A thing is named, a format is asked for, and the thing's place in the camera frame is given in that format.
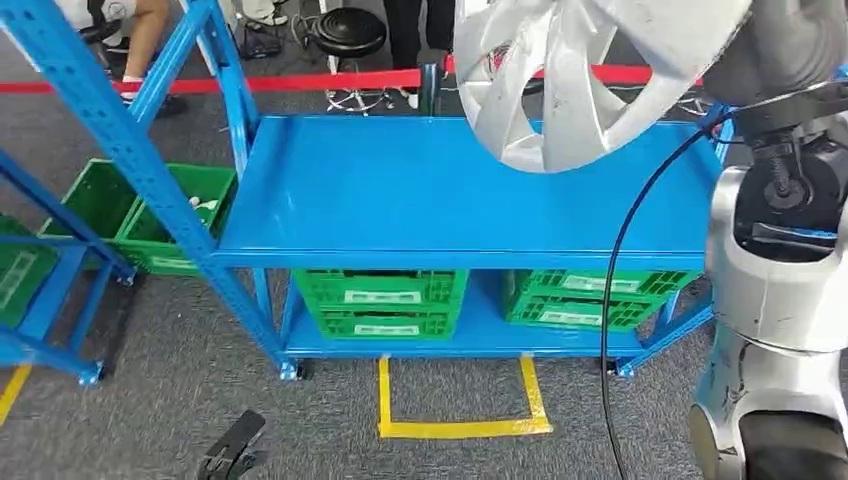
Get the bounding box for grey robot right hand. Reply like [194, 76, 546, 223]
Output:
[702, 0, 848, 107]

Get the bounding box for silver wheel hubcap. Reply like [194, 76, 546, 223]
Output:
[453, 0, 754, 176]

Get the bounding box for red barrier tape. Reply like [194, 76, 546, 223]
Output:
[0, 68, 423, 96]
[443, 56, 704, 88]

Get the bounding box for person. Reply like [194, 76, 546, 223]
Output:
[221, 0, 290, 32]
[382, 0, 458, 111]
[56, 0, 191, 121]

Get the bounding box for blue metal shelf rack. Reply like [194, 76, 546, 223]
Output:
[0, 148, 138, 388]
[0, 0, 737, 383]

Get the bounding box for black round stool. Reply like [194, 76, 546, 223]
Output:
[311, 6, 399, 119]

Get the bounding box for yellow floor tape outline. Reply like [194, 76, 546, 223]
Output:
[377, 355, 554, 441]

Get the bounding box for black router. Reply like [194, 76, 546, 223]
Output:
[235, 26, 284, 62]

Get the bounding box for black robot left foot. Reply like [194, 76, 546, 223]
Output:
[196, 409, 270, 480]

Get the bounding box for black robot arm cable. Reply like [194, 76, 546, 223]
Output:
[599, 105, 740, 480]

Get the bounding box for black barrier post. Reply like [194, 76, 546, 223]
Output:
[420, 62, 443, 118]

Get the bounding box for black cable coil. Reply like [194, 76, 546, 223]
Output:
[289, 13, 320, 48]

